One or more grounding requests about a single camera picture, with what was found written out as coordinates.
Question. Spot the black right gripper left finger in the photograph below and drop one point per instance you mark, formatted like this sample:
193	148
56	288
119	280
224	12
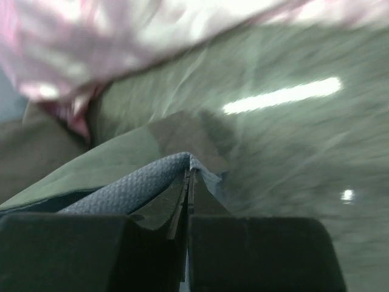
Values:
144	251

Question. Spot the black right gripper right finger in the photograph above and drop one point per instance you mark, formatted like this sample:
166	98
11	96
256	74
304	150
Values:
228	253

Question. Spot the green beige patchwork pillowcase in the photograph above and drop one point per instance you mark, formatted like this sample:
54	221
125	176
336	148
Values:
124	173

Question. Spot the pink rose satin pillow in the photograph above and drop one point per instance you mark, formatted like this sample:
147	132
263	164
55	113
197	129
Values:
61	53

